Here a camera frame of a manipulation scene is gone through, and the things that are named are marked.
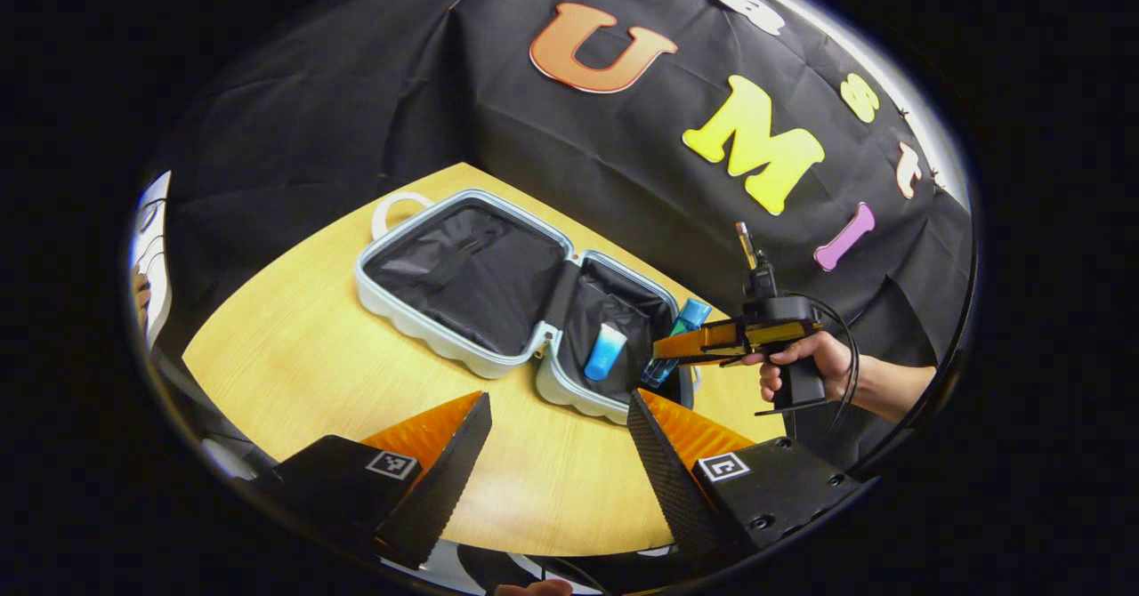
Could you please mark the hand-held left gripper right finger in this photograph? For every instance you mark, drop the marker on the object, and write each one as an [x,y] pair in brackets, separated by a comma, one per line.
[667,480]

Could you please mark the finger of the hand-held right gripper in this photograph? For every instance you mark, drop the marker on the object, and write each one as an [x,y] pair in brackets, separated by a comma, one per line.
[694,343]

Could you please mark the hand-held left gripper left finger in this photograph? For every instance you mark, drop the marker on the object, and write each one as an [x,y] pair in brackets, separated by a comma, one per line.
[454,480]

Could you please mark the green bottle with blue cap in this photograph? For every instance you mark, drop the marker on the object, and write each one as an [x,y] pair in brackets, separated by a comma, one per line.
[681,325]

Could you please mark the light blue squeeze tube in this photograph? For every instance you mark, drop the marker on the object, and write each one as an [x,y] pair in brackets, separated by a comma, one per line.
[605,353]

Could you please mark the light blue suitcase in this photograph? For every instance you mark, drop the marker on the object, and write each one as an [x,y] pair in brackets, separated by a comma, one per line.
[472,276]

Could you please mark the black and white patterned cloth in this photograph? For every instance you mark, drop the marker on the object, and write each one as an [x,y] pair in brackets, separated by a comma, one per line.
[498,569]

